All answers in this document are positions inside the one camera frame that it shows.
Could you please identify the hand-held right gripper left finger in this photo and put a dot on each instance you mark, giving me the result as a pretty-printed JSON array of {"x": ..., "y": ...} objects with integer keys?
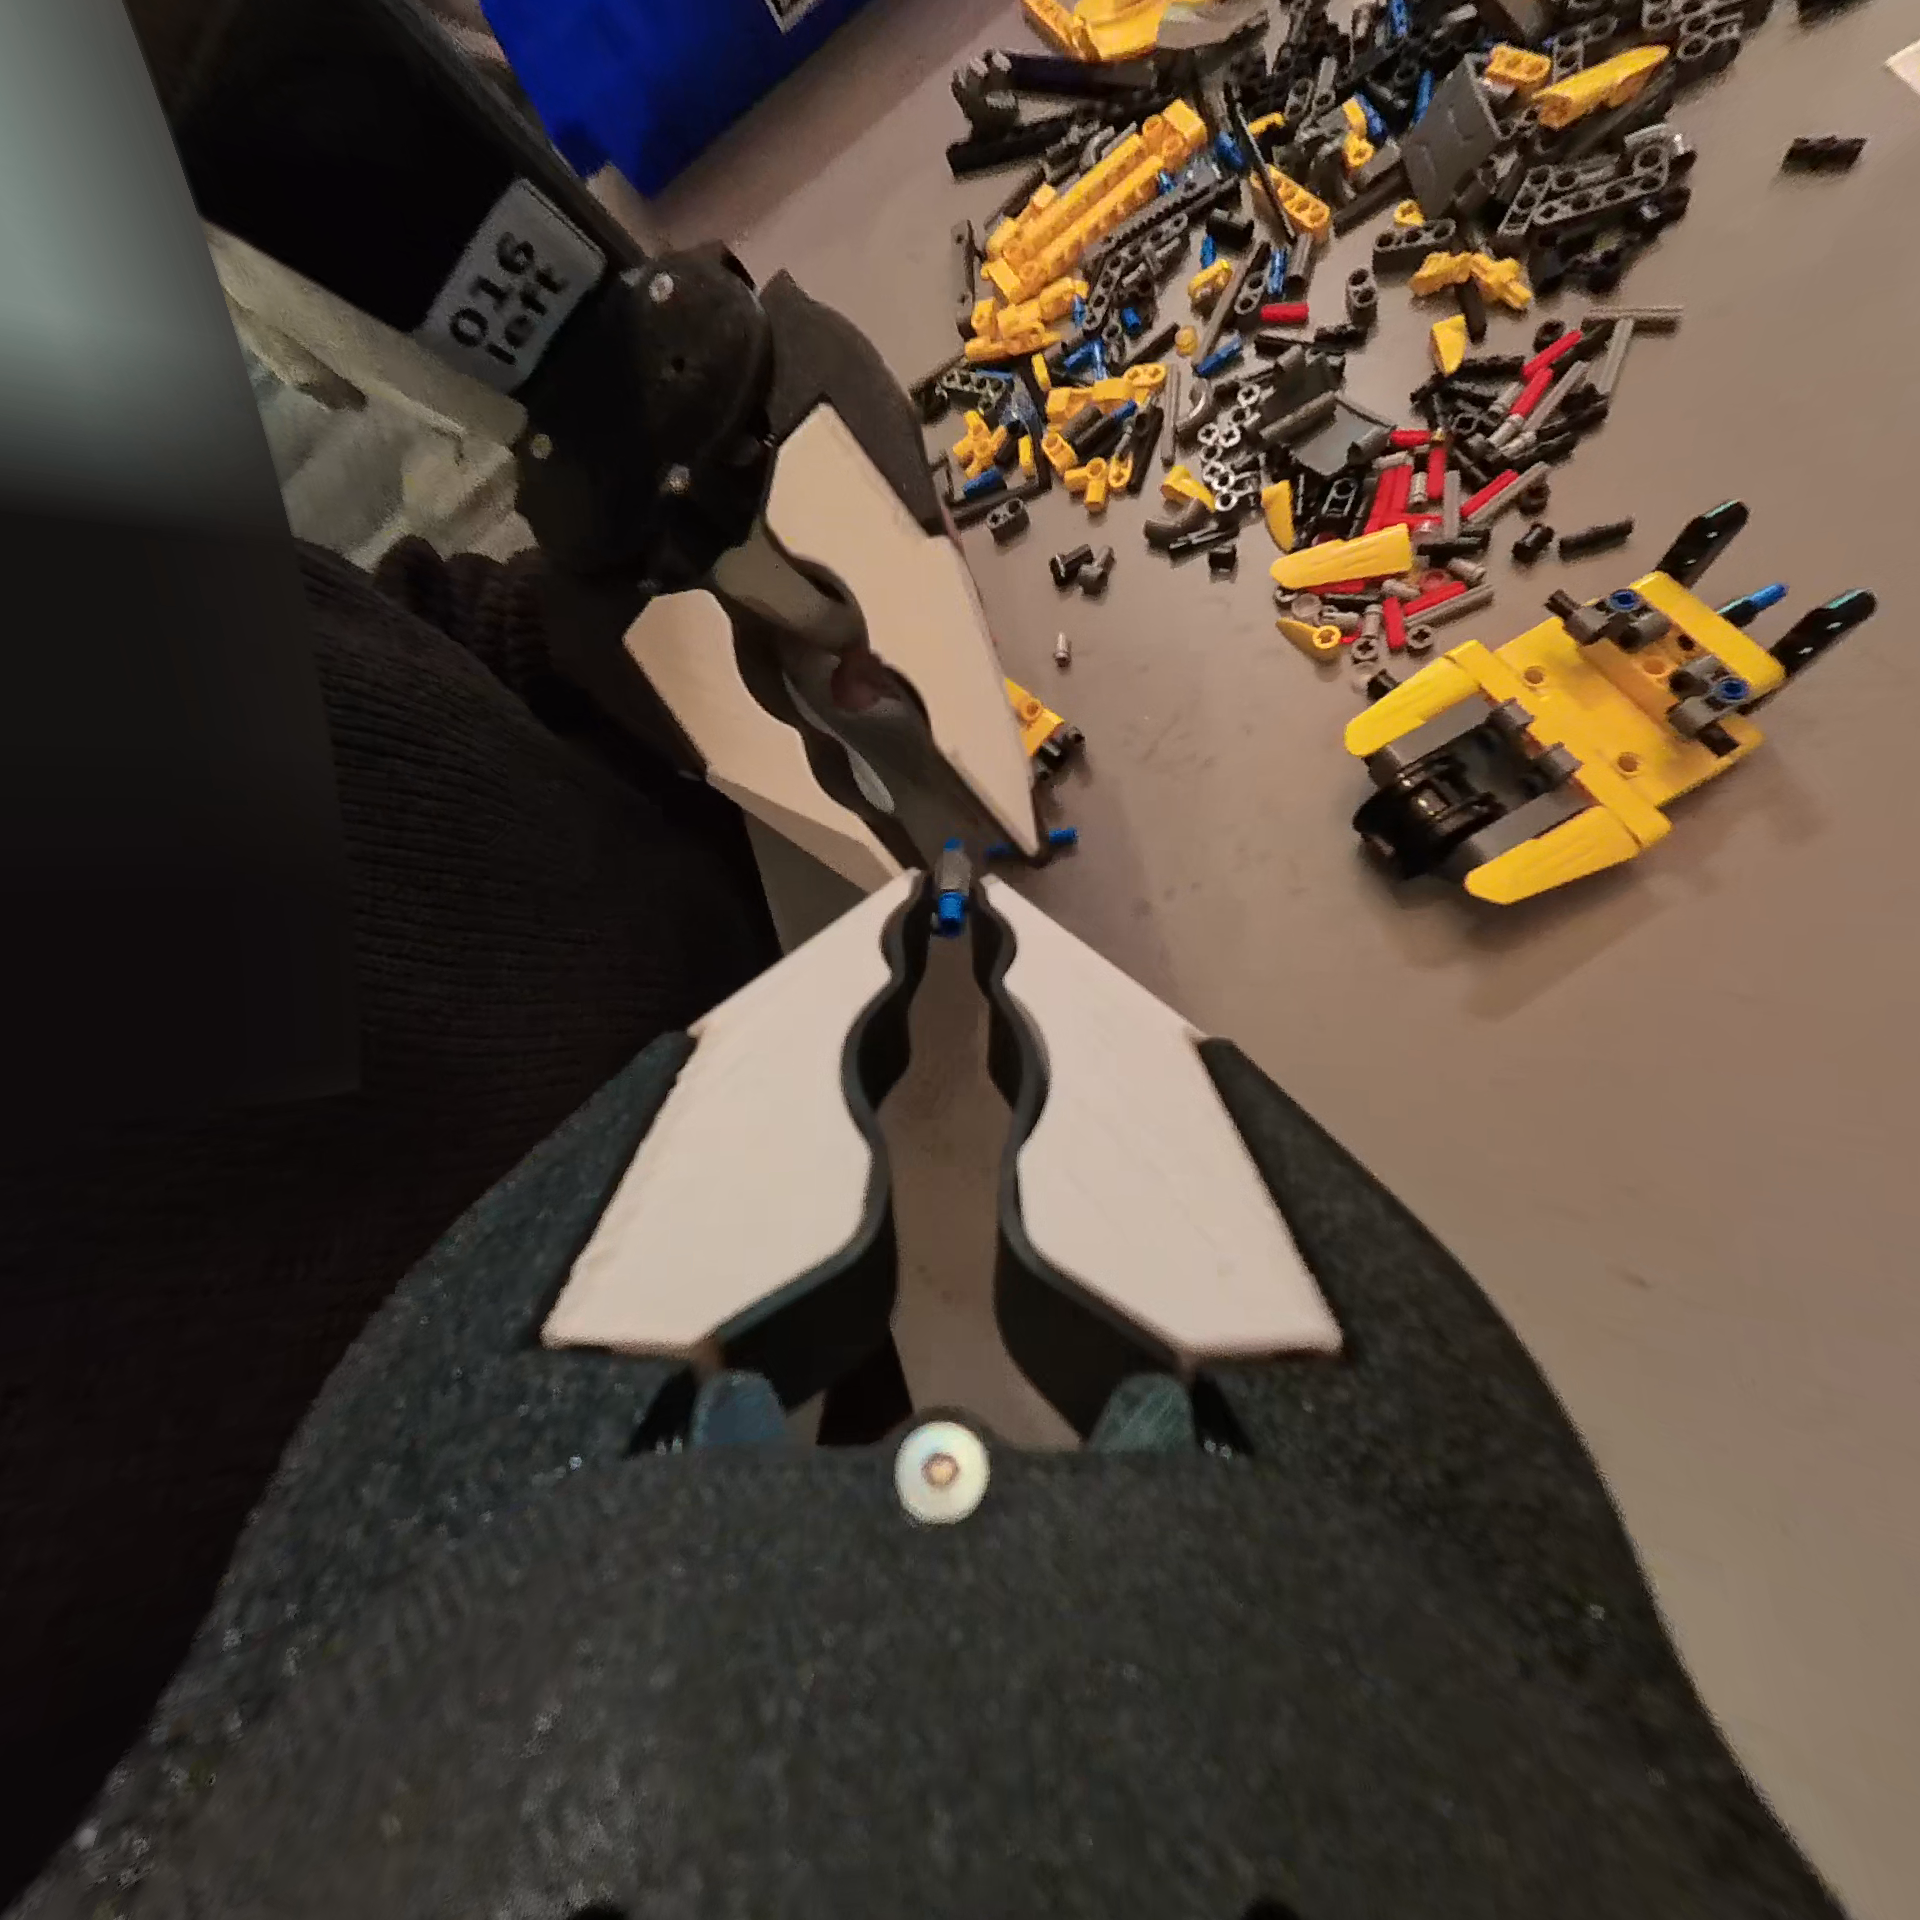
[{"x": 721, "y": 1187}]

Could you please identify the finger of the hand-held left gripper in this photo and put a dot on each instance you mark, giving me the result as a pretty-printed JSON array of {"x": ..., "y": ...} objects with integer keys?
[
  {"x": 902, "y": 601},
  {"x": 721, "y": 707}
]

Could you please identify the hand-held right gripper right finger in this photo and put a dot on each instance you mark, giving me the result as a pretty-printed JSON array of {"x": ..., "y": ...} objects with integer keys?
[{"x": 1171, "y": 1187}]

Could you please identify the yellow panel with grey pins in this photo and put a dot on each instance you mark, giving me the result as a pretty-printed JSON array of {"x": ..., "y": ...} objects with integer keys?
[{"x": 1038, "y": 718}]

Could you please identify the pile of toy building pieces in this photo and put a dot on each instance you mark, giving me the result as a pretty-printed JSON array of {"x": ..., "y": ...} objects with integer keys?
[{"x": 1276, "y": 299}]

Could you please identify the person's left forearm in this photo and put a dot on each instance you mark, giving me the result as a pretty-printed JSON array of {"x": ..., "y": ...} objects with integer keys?
[{"x": 494, "y": 718}]

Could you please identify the grey black elbow connector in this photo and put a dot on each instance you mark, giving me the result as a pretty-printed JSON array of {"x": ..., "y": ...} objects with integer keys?
[{"x": 1080, "y": 568}]

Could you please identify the person's black clothed body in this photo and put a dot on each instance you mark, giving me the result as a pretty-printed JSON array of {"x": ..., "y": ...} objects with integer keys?
[{"x": 452, "y": 1169}]

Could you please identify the blue storage bin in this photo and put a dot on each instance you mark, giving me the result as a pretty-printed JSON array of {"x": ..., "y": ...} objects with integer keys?
[{"x": 660, "y": 75}]

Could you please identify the small yellow toy vehicle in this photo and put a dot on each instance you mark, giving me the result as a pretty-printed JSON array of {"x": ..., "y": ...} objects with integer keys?
[{"x": 1573, "y": 718}]

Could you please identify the single black toy pin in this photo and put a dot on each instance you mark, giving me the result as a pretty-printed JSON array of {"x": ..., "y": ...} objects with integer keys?
[{"x": 1825, "y": 147}]

